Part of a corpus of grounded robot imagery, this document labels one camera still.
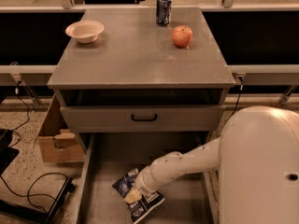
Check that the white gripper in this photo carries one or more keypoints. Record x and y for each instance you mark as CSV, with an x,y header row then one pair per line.
x,y
144,183

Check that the blue chip bag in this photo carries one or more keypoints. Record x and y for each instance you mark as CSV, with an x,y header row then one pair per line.
x,y
140,209

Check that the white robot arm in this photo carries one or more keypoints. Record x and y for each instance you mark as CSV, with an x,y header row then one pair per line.
x,y
257,159

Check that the open grey lower drawer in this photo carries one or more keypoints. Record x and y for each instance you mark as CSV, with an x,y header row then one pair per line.
x,y
112,155

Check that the closed grey drawer front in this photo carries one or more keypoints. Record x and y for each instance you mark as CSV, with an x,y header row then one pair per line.
x,y
117,119

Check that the grey drawer cabinet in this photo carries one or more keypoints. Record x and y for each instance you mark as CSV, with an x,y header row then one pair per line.
x,y
134,62

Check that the cardboard box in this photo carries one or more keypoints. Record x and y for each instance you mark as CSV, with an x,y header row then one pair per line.
x,y
56,142

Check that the black stand base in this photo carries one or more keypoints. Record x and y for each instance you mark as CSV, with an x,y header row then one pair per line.
x,y
37,213

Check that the red apple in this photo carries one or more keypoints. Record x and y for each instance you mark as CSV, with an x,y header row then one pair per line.
x,y
181,36

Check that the white paper bowl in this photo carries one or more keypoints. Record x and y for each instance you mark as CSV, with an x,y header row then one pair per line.
x,y
85,31

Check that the blue soda can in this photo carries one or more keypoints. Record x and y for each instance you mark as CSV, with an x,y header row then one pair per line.
x,y
163,12

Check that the black drawer handle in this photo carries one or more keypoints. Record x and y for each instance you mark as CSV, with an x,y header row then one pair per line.
x,y
144,119

